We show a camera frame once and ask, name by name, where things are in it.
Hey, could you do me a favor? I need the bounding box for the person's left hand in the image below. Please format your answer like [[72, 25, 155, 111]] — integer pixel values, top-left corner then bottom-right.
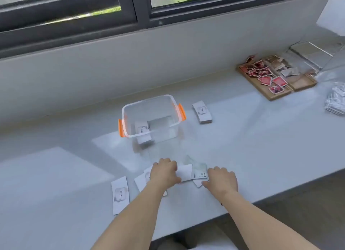
[[149, 158, 182, 190]]

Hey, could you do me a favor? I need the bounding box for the person's right hand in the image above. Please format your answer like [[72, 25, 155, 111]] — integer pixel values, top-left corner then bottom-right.
[[202, 166, 239, 198]]

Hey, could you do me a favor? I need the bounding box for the plain white card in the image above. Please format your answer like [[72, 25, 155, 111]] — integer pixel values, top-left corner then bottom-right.
[[192, 178, 210, 189], [176, 164, 193, 183]]

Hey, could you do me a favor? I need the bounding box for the person's left forearm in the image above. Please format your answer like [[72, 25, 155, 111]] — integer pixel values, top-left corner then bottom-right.
[[91, 185, 169, 250]]

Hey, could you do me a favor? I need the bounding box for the person's right forearm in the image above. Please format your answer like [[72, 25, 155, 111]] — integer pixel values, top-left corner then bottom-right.
[[216, 191, 321, 250]]

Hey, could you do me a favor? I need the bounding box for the white card with small text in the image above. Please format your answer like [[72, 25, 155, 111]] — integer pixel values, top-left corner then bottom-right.
[[191, 162, 208, 180]]

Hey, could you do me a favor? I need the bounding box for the plain grey card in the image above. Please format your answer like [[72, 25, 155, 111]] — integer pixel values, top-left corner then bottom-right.
[[148, 116, 173, 132]]

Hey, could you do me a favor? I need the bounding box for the stack of white cards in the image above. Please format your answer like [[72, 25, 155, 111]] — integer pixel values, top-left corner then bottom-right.
[[192, 101, 213, 124]]

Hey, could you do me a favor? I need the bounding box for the pile of red packets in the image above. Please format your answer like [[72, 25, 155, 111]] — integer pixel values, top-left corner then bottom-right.
[[239, 56, 289, 95]]

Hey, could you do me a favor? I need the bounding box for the wooden divided tray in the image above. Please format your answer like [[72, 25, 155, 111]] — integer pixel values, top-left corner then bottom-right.
[[237, 55, 318, 101]]

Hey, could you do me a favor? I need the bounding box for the pile of beige packets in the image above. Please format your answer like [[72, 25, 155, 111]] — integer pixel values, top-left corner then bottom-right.
[[265, 56, 300, 78]]

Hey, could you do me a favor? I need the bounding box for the pile of silver packets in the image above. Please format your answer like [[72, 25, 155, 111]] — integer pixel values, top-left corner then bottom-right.
[[324, 83, 345, 115]]

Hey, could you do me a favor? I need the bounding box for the clear acrylic holder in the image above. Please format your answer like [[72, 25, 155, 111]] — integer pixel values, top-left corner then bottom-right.
[[286, 40, 345, 75]]

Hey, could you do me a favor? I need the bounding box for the white paper sheet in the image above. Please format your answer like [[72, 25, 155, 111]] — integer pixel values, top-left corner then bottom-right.
[[316, 0, 345, 37]]

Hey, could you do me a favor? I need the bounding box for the clear box with orange handles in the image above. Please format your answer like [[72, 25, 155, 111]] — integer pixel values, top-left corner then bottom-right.
[[118, 95, 187, 151]]

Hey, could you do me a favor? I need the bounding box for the dark window frame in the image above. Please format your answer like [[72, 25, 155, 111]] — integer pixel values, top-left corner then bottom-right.
[[0, 0, 345, 59]]

